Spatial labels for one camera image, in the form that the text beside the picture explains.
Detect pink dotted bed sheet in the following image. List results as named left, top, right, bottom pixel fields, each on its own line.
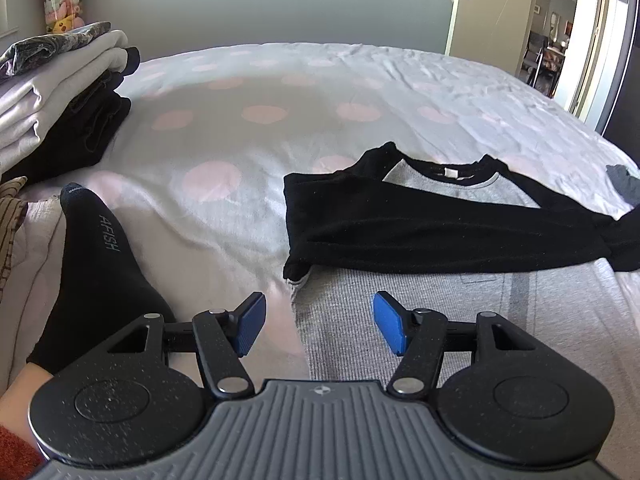
left=0, top=41, right=640, bottom=386

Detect dark grey crumpled garment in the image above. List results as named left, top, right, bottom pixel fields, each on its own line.
left=606, top=165, right=640, bottom=207

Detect stack of folded clothes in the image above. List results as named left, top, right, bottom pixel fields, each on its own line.
left=1, top=22, right=140, bottom=184

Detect grey black raglan shirt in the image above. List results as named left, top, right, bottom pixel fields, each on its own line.
left=283, top=143, right=639, bottom=479

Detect cream bedroom door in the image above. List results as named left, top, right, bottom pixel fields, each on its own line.
left=445, top=0, right=535, bottom=76

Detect striped brown garment pile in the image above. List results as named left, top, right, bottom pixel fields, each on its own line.
left=0, top=177, right=28, bottom=295

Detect person's left leg black sock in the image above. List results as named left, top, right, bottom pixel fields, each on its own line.
left=0, top=181, right=177, bottom=480

